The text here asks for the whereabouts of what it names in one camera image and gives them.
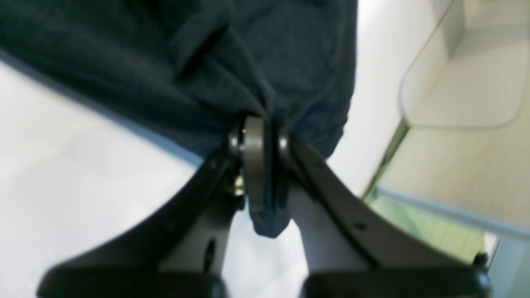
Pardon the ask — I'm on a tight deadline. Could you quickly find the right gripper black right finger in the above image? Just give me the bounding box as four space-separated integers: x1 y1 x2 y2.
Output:
276 126 492 298

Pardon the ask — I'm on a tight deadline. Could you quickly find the black long-sleeve T-shirt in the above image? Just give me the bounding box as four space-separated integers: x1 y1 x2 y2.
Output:
0 0 359 239

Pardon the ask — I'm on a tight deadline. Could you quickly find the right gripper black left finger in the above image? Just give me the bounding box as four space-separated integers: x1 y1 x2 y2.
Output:
37 116 265 298

